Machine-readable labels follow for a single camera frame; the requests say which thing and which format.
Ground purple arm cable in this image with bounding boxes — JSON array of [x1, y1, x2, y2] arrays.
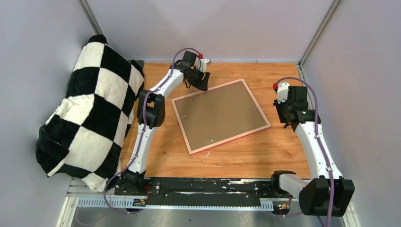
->
[[103, 48, 201, 215], [275, 77, 335, 227]]

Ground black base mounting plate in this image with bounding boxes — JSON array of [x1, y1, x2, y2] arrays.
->
[[114, 177, 290, 207]]

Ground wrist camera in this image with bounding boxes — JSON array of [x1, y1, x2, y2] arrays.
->
[[273, 81, 290, 104], [198, 58, 212, 73]]

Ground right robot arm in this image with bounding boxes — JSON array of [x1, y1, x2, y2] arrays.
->
[[270, 82, 355, 217]]

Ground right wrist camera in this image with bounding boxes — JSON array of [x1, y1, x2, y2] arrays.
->
[[273, 81, 290, 104]]

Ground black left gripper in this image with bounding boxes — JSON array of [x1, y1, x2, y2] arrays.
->
[[186, 66, 209, 91]]

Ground white slotted cable duct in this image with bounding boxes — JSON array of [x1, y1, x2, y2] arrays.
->
[[75, 196, 275, 210]]

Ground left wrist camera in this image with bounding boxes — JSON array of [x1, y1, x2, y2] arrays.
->
[[198, 58, 212, 73]]

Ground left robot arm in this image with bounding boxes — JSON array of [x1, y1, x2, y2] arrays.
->
[[116, 48, 211, 195]]

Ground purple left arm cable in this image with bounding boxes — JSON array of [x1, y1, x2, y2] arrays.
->
[[103, 48, 201, 215]]

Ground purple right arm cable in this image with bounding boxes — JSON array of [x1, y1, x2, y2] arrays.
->
[[275, 77, 335, 227]]

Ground black white checkered pillow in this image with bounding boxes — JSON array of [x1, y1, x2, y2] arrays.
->
[[35, 35, 145, 192]]

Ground brown frame backing board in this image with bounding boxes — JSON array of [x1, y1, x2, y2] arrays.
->
[[174, 81, 269, 152]]

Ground pink picture frame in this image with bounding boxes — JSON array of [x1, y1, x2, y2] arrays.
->
[[171, 79, 272, 156]]

